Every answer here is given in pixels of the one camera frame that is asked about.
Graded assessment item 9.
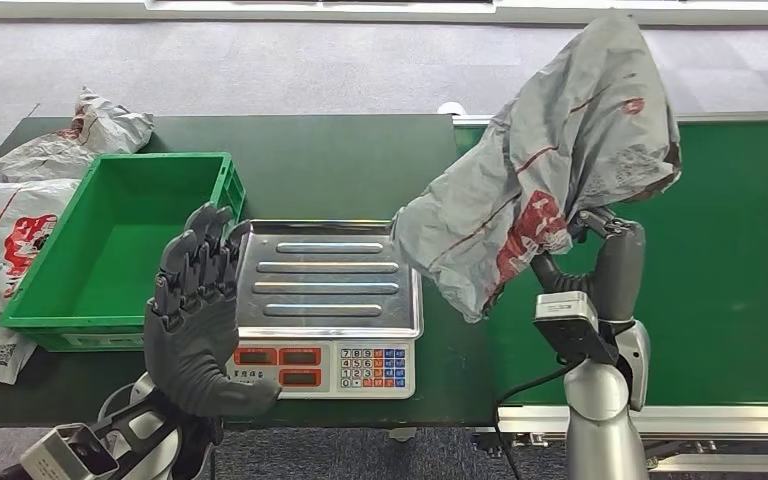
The electronic scale steel pan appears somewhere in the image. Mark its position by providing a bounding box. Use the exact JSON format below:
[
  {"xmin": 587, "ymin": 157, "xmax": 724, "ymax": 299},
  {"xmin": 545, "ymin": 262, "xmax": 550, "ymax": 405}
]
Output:
[{"xmin": 224, "ymin": 218, "xmax": 425, "ymax": 401}]

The crumpled grey plastic package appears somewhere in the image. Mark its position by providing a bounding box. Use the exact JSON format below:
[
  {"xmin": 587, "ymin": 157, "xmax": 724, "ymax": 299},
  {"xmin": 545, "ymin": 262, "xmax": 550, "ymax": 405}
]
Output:
[{"xmin": 0, "ymin": 86, "xmax": 156, "ymax": 185}]

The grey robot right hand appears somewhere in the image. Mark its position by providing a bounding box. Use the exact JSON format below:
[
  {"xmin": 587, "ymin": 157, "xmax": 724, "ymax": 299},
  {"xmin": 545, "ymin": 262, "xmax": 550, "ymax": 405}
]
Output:
[{"xmin": 530, "ymin": 206, "xmax": 648, "ymax": 326}]

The white flat package red print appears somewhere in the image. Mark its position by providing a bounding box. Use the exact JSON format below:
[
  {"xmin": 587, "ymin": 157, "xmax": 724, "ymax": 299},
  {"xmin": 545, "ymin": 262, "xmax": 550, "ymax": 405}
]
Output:
[{"xmin": 0, "ymin": 178, "xmax": 81, "ymax": 315}]

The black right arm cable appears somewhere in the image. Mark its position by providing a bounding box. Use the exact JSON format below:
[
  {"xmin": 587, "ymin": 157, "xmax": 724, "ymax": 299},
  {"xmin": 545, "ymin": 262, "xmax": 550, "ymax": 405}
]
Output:
[{"xmin": 493, "ymin": 357, "xmax": 588, "ymax": 480}]

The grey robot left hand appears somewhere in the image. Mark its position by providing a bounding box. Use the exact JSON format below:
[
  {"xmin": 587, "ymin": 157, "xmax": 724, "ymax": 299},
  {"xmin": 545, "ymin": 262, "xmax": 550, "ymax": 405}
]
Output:
[{"xmin": 144, "ymin": 201, "xmax": 283, "ymax": 419}]

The green belt conveyor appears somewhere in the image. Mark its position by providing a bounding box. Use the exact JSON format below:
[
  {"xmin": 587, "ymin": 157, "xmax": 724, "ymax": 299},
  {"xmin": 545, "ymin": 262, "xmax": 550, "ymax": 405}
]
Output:
[{"xmin": 452, "ymin": 111, "xmax": 768, "ymax": 475}]

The green plastic basket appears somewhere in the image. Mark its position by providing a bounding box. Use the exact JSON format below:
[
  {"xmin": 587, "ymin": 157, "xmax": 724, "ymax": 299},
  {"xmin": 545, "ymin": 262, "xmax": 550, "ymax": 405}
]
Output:
[{"xmin": 0, "ymin": 152, "xmax": 247, "ymax": 353}]

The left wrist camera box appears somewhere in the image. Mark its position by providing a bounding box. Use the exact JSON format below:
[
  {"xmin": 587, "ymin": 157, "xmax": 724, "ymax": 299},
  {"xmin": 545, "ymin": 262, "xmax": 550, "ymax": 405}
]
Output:
[{"xmin": 19, "ymin": 423, "xmax": 120, "ymax": 480}]

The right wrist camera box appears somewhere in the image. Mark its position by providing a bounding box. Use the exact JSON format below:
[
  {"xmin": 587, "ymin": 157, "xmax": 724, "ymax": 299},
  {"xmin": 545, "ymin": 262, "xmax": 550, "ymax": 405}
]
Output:
[{"xmin": 533, "ymin": 291, "xmax": 621, "ymax": 366}]

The grey plastic package red print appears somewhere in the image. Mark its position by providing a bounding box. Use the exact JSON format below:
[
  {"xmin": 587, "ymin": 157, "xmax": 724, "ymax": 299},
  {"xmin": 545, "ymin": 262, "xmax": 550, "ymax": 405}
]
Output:
[{"xmin": 393, "ymin": 14, "xmax": 683, "ymax": 325}]

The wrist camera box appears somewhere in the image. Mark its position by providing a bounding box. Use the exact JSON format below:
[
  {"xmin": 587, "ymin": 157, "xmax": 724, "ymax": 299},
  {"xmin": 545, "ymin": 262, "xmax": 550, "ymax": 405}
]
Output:
[
  {"xmin": 19, "ymin": 423, "xmax": 120, "ymax": 480},
  {"xmin": 533, "ymin": 291, "xmax": 621, "ymax": 366}
]

